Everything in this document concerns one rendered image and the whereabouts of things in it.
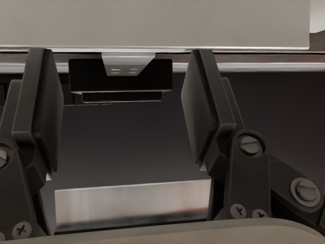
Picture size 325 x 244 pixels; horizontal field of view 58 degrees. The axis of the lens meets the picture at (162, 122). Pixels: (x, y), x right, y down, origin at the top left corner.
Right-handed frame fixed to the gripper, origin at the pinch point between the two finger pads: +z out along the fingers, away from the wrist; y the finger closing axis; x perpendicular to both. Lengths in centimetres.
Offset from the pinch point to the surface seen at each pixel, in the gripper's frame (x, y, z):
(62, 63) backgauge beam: -18.5, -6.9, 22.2
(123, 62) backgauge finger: -6.3, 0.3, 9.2
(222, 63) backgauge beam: -18.5, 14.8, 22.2
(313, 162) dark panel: -52, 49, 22
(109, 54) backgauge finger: -4.1, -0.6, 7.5
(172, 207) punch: -7.3, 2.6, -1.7
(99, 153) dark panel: -49, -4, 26
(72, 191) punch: -6.4, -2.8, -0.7
